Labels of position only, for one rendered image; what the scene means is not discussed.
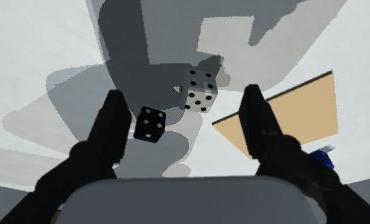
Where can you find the grey die with black pips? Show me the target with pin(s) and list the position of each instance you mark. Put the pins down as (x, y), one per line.
(198, 91)

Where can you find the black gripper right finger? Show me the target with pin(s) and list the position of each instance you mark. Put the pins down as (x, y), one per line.
(285, 160)

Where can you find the tan flat mat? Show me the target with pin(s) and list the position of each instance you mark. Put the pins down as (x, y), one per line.
(306, 111)

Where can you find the blue die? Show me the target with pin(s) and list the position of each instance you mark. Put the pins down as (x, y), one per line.
(323, 157)

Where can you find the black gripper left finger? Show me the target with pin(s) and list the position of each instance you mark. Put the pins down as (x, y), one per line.
(105, 146)

